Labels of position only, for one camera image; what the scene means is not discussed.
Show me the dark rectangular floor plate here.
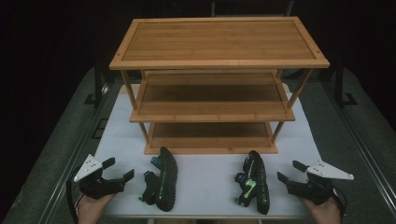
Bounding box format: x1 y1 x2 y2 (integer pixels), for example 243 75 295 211
91 118 109 140

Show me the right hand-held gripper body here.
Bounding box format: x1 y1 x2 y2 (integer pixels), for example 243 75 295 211
287 160 355 206

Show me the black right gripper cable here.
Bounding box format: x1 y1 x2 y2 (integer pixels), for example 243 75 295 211
332 186 348 219

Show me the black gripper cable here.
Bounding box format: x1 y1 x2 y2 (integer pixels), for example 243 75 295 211
65 167 82 224
332 186 348 219

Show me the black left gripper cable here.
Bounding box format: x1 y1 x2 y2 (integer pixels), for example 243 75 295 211
65 167 82 224

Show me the three-tier wooden shoe rack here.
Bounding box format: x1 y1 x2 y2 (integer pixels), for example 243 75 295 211
108 16 331 156

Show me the black sneaker with green accents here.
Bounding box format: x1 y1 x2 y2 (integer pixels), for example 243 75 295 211
138 146 179 213
233 149 271 216

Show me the person's right hand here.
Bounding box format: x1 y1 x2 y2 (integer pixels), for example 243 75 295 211
300 193 343 224

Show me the black metal stand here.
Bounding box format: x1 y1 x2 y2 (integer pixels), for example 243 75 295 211
83 59 109 108
333 59 359 108

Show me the person's left hand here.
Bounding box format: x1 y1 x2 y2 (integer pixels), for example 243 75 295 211
76 191 117 224

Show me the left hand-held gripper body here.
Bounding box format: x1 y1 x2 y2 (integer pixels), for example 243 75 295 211
73 154 126 201

